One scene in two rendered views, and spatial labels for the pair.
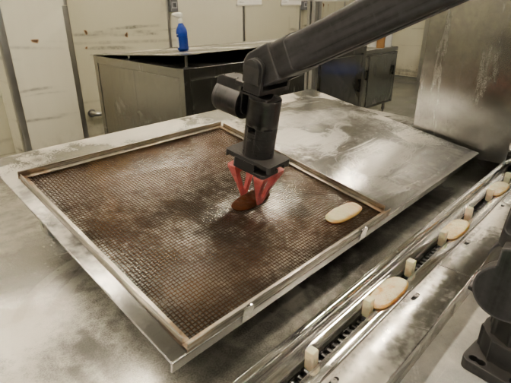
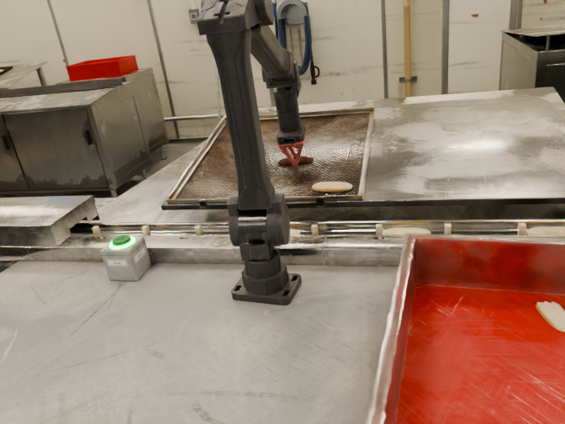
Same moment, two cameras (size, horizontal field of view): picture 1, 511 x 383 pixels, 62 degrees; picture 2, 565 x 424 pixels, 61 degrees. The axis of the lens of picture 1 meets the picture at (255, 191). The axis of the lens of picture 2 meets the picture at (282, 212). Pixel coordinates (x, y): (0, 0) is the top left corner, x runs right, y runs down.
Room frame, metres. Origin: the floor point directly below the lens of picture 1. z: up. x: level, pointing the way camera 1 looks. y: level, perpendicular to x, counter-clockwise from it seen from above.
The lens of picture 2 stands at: (0.11, -1.09, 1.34)
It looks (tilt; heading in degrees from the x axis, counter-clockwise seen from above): 24 degrees down; 63
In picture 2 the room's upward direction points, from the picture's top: 8 degrees counter-clockwise
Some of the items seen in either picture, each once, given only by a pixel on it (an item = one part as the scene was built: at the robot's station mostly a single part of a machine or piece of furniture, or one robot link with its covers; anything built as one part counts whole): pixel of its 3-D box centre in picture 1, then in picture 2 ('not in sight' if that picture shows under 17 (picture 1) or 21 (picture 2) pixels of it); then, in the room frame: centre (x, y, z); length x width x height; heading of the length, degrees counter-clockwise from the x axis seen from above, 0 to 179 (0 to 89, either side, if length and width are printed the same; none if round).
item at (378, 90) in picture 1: (336, 83); not in sight; (5.11, -0.96, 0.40); 1.30 x 0.85 x 0.80; 136
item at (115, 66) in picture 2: not in sight; (102, 67); (0.93, 3.64, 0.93); 0.51 x 0.36 x 0.13; 140
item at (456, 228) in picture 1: (455, 227); (406, 231); (0.75, -0.40, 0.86); 0.10 x 0.04 x 0.01; 136
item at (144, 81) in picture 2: not in sight; (118, 122); (0.93, 3.64, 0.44); 0.70 x 0.55 x 0.87; 136
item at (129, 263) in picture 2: not in sight; (129, 263); (0.23, -0.08, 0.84); 0.08 x 0.08 x 0.11; 46
